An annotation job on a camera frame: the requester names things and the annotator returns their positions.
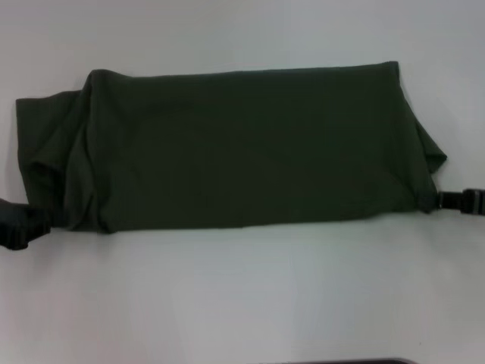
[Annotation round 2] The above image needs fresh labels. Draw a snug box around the dark rounded robot base edge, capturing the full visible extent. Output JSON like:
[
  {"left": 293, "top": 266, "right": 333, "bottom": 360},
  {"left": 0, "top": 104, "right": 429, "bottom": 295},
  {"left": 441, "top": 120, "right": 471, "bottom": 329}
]
[{"left": 313, "top": 358, "right": 418, "bottom": 364}]

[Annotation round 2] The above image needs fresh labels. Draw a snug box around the dark green printed t-shirt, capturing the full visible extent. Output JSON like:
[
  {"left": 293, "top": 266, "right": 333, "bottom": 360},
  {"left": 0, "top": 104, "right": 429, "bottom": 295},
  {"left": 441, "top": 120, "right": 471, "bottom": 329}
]
[{"left": 14, "top": 59, "right": 449, "bottom": 235}]

